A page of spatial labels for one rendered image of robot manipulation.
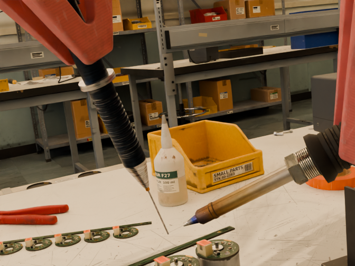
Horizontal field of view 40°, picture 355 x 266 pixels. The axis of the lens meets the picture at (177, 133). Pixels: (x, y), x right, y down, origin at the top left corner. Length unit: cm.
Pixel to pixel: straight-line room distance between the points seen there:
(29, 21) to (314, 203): 38
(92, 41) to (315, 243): 29
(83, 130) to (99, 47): 417
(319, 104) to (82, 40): 63
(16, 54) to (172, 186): 203
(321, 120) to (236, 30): 220
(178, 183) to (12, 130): 419
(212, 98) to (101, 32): 472
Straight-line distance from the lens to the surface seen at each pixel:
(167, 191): 53
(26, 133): 471
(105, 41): 20
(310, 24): 329
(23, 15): 20
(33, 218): 55
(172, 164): 53
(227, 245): 29
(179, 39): 277
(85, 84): 21
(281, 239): 44
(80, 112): 434
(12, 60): 251
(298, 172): 23
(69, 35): 19
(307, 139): 23
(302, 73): 603
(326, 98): 77
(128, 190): 62
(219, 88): 488
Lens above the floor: 93
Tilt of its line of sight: 11 degrees down
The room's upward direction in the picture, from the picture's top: 6 degrees counter-clockwise
